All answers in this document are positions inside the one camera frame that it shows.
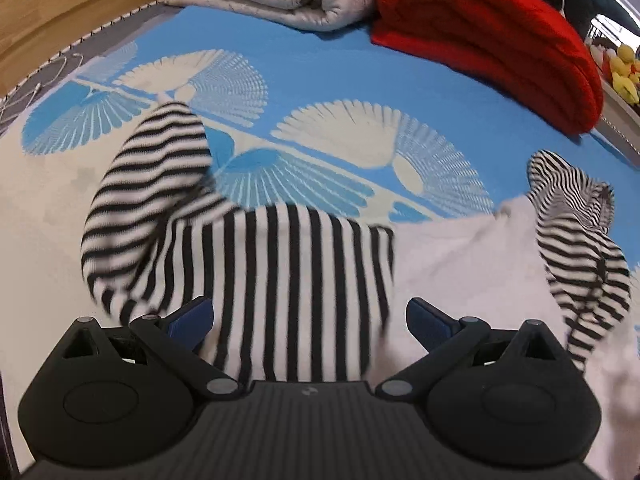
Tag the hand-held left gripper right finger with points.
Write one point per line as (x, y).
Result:
(427, 322)

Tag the blue white patterned blanket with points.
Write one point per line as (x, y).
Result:
(325, 85)

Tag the white windowsill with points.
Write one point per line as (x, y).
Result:
(622, 120)

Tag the white garment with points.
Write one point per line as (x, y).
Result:
(465, 270)

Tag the wooden headboard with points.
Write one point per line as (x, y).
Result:
(60, 5)

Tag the folded red blanket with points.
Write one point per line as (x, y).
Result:
(475, 20)

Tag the black white striped shirt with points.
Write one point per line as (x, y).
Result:
(280, 285)

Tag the pile of yellow plush toys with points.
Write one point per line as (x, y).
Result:
(625, 67)

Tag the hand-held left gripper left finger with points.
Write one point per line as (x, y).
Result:
(192, 322)

